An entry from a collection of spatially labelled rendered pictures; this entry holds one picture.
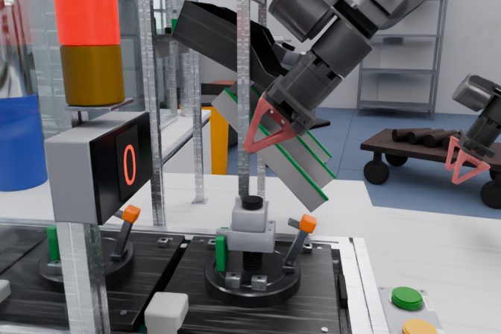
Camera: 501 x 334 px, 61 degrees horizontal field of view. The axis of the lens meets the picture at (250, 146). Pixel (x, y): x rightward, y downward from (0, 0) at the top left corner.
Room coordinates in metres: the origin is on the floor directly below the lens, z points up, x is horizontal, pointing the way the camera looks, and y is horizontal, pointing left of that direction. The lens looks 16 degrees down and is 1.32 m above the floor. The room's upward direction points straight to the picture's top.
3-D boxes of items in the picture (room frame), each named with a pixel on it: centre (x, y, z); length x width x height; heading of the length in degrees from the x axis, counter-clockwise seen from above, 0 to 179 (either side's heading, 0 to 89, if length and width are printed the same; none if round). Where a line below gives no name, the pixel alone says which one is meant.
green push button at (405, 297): (0.51, -0.21, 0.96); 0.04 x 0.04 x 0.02
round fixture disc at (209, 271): (0.55, 0.00, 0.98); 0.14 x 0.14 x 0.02
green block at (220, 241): (0.54, 0.04, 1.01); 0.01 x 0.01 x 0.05; 83
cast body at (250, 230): (0.55, 0.01, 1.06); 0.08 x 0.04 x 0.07; 83
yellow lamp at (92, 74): (0.38, 0.14, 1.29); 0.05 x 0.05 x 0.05
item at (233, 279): (0.50, 0.02, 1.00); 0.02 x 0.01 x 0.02; 83
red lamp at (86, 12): (0.38, 0.14, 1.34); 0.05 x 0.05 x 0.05
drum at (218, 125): (3.73, 0.41, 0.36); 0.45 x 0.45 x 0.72
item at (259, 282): (0.50, -0.01, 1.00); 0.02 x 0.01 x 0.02; 83
